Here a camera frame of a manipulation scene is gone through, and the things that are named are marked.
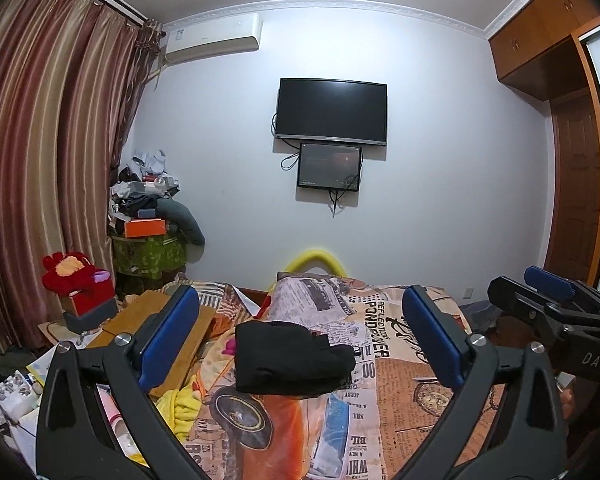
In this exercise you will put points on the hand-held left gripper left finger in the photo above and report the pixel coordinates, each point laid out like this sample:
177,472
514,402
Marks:
167,340

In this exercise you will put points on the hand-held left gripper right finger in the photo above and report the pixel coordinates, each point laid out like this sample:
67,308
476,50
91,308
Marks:
437,340

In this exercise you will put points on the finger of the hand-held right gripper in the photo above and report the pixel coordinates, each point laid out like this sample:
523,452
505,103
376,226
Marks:
515,300
550,282

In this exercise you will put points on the black zip hoodie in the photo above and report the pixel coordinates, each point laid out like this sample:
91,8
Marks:
290,355

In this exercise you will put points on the dark blue cloth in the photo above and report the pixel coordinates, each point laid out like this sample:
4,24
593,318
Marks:
480,316

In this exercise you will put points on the bamboo lap desk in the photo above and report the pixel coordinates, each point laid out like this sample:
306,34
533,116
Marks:
130,317

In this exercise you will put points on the newspaper print blanket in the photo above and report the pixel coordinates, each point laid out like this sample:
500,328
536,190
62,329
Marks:
380,360

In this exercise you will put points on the yellow cloth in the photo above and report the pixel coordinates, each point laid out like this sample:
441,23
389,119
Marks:
180,410

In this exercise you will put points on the grey box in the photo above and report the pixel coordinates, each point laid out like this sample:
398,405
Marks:
92,317

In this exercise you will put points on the green patterned storage box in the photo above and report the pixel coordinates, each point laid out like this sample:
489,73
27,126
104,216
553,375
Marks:
150,257

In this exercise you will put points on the pink bottle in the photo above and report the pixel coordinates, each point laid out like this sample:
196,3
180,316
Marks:
117,420

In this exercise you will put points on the brown wooden door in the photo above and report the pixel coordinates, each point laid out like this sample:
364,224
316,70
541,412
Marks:
575,185

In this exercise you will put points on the orange box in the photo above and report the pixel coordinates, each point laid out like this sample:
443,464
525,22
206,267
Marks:
144,227

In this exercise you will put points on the red plush toy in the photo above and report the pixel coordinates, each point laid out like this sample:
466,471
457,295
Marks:
65,270

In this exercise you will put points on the yellow foam tube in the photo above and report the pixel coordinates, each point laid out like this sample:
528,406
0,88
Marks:
317,256

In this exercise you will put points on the pile of assorted clutter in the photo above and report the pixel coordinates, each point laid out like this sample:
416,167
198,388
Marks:
140,180

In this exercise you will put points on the striped brown curtain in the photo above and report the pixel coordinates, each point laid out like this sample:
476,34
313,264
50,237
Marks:
45,160

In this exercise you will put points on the white air conditioner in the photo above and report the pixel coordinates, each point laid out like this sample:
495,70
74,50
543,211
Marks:
212,40

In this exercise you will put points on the white wall outlet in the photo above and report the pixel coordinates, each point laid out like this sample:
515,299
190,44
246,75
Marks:
468,292

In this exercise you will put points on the small wall monitor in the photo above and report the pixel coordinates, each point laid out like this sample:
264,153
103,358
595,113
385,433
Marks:
330,165

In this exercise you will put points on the black wall television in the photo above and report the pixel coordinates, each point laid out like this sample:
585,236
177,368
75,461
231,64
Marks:
330,110

